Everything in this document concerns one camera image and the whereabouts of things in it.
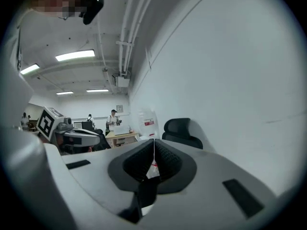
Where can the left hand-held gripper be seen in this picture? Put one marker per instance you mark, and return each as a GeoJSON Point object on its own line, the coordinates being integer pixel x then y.
{"type": "Point", "coordinates": [46, 123]}

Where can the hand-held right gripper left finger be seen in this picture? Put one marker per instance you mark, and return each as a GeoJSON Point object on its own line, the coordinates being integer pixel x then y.
{"type": "Point", "coordinates": [100, 176]}

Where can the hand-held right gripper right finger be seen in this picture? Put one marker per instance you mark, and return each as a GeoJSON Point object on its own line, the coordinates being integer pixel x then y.
{"type": "Point", "coordinates": [216, 188]}

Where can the computer monitor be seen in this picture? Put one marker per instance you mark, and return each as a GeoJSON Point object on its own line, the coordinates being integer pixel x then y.
{"type": "Point", "coordinates": [82, 126]}

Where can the wooden table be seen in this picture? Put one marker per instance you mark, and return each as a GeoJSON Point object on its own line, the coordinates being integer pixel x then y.
{"type": "Point", "coordinates": [124, 138]}

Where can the long ceiling light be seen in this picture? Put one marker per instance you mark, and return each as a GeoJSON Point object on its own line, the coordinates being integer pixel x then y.
{"type": "Point", "coordinates": [97, 90]}
{"type": "Point", "coordinates": [64, 93]}
{"type": "Point", "coordinates": [74, 55]}
{"type": "Point", "coordinates": [29, 69]}

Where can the large clear water bottle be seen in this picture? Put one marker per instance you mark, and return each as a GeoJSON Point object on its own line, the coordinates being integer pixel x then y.
{"type": "Point", "coordinates": [148, 122]}

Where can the white ceiling junction box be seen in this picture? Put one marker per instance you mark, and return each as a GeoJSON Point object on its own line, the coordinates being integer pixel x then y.
{"type": "Point", "coordinates": [122, 81]}

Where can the black high-back office chair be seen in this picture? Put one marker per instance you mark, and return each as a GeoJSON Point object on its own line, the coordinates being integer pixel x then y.
{"type": "Point", "coordinates": [177, 130]}

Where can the person's beige shirt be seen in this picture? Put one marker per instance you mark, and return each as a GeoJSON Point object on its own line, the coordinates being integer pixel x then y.
{"type": "Point", "coordinates": [14, 92]}

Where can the white ceiling pipe bundle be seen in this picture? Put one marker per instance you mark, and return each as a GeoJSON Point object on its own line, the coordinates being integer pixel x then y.
{"type": "Point", "coordinates": [128, 20]}

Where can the small wall poster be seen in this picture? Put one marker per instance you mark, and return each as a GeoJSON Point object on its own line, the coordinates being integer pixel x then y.
{"type": "Point", "coordinates": [120, 108]}

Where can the black head-mounted camera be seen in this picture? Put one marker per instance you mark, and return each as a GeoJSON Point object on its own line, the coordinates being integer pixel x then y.
{"type": "Point", "coordinates": [93, 6]}

